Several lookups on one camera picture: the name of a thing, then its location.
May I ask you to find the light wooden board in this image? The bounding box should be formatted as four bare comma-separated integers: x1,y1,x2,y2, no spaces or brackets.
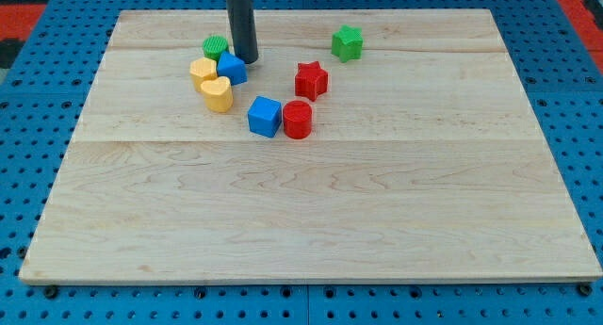
20,9,602,285

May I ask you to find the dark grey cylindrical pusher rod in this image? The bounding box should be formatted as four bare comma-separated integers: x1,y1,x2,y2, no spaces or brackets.
225,0,259,64

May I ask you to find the blue cube block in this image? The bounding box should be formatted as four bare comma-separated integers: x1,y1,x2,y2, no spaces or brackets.
247,96,282,138

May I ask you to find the blue triangle block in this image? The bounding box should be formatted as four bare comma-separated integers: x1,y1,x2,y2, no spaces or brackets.
217,52,247,86

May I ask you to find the yellow hexagon block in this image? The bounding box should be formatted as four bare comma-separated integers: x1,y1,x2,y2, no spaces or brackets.
189,57,218,92

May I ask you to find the yellow heart block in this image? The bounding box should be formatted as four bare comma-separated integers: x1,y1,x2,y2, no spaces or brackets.
200,76,234,113

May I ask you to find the red cylinder block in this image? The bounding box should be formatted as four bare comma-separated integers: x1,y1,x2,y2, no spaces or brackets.
283,100,313,139

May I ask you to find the green star block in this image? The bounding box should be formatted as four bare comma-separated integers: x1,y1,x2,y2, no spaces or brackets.
331,24,364,63

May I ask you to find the green cylinder block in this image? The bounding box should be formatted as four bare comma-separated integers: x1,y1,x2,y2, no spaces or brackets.
202,35,229,61

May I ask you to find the red star block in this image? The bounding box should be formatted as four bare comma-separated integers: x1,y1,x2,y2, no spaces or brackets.
294,61,329,102

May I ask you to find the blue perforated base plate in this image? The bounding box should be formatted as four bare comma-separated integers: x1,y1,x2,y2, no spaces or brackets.
1,0,602,324

